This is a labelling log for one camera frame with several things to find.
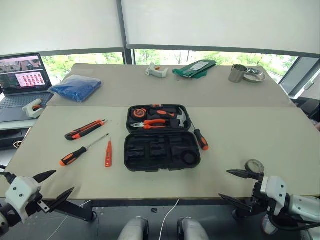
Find stainless steel cup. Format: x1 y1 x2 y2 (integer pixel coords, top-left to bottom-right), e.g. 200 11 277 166
228 63 249 83

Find white side desk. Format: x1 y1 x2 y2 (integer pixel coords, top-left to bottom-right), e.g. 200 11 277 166
0 117 39 132

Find stainless steel dish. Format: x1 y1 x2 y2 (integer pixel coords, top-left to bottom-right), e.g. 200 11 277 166
243 69 267 84

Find orange black tape measure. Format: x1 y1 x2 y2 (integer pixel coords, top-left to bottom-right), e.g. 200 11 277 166
132 108 148 119

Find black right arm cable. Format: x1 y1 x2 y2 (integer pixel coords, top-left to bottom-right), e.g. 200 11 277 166
264 212 320 233

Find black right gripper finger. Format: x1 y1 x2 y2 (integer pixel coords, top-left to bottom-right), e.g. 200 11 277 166
218 192 253 214
226 169 264 182

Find black equipment beside table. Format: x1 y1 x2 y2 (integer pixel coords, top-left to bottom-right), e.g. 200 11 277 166
290 96 320 126

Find black tool case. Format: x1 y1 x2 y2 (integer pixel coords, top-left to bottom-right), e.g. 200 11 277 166
123 103 202 173

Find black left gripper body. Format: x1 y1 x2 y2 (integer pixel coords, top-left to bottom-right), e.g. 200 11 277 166
24 191 53 215

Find grey rounded robot knee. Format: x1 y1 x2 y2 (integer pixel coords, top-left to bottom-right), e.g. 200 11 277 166
117 216 150 240
176 216 210 240

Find orange tester pen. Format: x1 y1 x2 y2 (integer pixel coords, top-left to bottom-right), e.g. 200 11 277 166
104 140 113 168

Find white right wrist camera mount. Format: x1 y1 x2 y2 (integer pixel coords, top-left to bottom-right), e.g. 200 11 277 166
259 175 289 216

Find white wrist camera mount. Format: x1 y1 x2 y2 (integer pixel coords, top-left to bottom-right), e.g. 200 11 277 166
4 176 43 224
259 175 289 216

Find blue bagged cloth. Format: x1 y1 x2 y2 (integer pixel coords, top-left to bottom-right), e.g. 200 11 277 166
48 74 104 104

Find orange black utility knife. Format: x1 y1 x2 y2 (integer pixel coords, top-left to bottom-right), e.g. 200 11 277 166
64 119 108 142

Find white floor cable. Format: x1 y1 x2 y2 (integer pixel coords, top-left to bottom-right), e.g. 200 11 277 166
159 198 181 240

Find grey window post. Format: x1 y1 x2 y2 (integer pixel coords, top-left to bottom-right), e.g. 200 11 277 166
115 0 136 66

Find open laptop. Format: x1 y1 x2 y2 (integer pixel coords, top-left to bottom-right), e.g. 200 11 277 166
0 52 55 124

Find orange black screwdriver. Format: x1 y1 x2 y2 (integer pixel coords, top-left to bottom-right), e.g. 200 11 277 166
59 133 110 167
187 116 210 151

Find white handheld device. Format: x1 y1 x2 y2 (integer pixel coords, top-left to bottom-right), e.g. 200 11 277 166
143 62 168 79

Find claw hammer orange black handle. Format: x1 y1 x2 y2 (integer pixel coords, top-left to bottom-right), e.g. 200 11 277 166
155 107 189 129

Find orange handled pliers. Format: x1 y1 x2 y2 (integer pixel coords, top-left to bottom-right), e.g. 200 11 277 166
130 119 168 131

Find white glue gun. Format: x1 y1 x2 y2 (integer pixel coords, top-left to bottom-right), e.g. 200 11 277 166
21 98 49 119

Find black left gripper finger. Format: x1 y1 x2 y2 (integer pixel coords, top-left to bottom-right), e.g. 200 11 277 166
46 186 76 211
33 170 57 185

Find wide white roller blind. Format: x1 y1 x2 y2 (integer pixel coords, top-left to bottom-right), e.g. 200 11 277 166
120 0 320 55

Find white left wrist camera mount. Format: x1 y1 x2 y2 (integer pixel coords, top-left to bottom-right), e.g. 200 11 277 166
4 176 43 224

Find grey window side frame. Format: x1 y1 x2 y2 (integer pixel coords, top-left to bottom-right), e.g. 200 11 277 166
278 56 320 98

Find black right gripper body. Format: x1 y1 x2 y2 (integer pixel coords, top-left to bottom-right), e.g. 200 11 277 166
250 174 275 215

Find green flat package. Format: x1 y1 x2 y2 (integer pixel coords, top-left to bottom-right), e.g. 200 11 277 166
172 59 217 79

